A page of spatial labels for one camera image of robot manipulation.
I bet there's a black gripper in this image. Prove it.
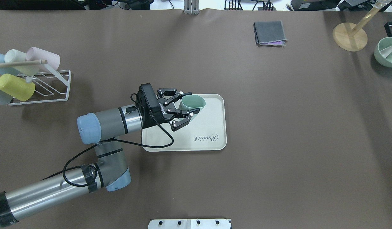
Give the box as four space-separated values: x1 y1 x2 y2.
141 87 200 131

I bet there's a green plastic cup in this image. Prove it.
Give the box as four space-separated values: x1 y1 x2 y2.
178 94 206 112

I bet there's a cream rabbit tray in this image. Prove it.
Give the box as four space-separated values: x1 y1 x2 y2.
144 94 227 152

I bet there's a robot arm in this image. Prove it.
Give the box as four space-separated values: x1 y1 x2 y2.
0 84 200 228

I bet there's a pink plastic cup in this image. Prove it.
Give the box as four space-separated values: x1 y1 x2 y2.
25 47 61 71

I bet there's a yellow plastic cup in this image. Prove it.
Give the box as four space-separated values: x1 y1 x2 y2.
0 73 35 101

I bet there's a cream plastic cup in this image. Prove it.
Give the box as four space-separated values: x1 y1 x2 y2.
4 49 39 76

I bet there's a light blue plastic cup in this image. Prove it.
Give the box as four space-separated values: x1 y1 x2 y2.
0 53 19 76

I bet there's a wooden cup stand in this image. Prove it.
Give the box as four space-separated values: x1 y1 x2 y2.
332 0 392 51

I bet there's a folded grey cloth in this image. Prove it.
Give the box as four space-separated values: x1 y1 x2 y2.
253 20 287 46

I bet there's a green bowl with spoon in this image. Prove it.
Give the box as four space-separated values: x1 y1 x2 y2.
374 37 392 67

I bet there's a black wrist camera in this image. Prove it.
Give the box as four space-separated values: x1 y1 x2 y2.
136 84 164 129

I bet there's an aluminium frame post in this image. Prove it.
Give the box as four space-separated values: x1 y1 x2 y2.
184 0 200 15

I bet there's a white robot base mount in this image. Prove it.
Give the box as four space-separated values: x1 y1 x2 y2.
148 219 232 229

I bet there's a white wire cup rack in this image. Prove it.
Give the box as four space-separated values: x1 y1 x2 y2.
0 59 72 106

